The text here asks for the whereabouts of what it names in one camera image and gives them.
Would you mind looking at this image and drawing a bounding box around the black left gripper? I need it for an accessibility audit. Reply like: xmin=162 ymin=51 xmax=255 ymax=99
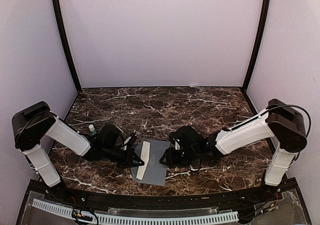
xmin=102 ymin=145 xmax=145 ymax=169

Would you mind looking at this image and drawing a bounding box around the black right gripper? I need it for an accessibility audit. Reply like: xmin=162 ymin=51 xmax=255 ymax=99
xmin=159 ymin=146 xmax=199 ymax=168

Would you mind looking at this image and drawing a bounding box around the beige letter sheet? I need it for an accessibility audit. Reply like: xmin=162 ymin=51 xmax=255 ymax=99
xmin=136 ymin=141 xmax=151 ymax=180

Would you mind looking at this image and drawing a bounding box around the grey paper envelope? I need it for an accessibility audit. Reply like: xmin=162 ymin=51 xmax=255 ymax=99
xmin=131 ymin=139 xmax=170 ymax=186

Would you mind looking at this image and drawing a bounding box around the green white glue stick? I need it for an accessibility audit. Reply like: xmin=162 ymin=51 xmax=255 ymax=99
xmin=88 ymin=124 xmax=97 ymax=136

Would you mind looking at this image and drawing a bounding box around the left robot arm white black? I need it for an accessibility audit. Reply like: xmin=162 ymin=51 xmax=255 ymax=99
xmin=11 ymin=101 xmax=145 ymax=203

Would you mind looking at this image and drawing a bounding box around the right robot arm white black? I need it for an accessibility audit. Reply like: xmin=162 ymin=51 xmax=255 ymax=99
xmin=159 ymin=98 xmax=311 ymax=202

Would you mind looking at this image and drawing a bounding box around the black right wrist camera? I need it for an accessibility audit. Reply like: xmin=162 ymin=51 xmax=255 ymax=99
xmin=169 ymin=132 xmax=183 ymax=151

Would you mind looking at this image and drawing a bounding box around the white slotted cable duct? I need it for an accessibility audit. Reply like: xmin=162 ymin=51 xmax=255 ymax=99
xmin=31 ymin=198 xmax=239 ymax=225

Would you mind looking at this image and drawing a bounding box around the black left frame post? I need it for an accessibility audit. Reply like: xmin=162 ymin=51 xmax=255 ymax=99
xmin=52 ymin=0 xmax=82 ymax=93

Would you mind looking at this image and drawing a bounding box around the black frame post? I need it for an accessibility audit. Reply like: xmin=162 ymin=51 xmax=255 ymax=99
xmin=52 ymin=0 xmax=82 ymax=93
xmin=241 ymin=0 xmax=270 ymax=94

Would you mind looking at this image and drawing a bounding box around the black right frame post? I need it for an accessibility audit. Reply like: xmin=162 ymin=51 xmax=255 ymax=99
xmin=241 ymin=0 xmax=270 ymax=94

